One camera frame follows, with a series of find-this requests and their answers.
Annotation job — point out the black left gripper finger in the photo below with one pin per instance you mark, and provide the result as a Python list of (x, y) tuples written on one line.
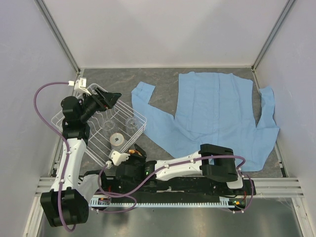
[(111, 100), (104, 93)]

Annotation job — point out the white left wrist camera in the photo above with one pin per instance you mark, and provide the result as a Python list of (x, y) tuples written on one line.
[(80, 86)]

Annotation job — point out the clear drinking glass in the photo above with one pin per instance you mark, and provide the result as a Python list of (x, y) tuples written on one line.
[(117, 141)]

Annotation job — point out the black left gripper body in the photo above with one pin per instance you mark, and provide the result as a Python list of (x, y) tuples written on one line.
[(92, 104)]

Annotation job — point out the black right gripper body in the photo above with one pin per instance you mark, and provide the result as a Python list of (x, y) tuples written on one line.
[(134, 162)]

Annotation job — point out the light blue cable duct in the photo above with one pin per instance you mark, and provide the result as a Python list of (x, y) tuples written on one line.
[(100, 202)]

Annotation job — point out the clear glass with base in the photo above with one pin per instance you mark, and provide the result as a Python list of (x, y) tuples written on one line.
[(131, 125)]

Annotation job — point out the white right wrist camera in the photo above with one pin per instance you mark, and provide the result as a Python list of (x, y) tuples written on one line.
[(116, 158)]

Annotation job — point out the small black square frame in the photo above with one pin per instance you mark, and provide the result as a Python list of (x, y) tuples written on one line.
[(137, 147)]

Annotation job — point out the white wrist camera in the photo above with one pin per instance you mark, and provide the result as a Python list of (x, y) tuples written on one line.
[(116, 158), (80, 86)]

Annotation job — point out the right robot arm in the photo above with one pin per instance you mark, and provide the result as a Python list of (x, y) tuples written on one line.
[(210, 163)]

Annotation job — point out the white wire dish rack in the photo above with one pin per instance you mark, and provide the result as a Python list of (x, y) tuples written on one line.
[(99, 147)]

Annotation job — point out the light blue button shirt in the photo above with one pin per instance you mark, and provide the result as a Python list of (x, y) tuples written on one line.
[(212, 108)]

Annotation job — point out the aluminium frame rail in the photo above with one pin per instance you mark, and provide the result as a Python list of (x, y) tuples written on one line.
[(32, 226)]

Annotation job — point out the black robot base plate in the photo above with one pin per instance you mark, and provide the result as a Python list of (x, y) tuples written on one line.
[(190, 189)]

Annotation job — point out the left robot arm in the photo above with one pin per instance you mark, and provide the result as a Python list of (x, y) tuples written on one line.
[(66, 203)]

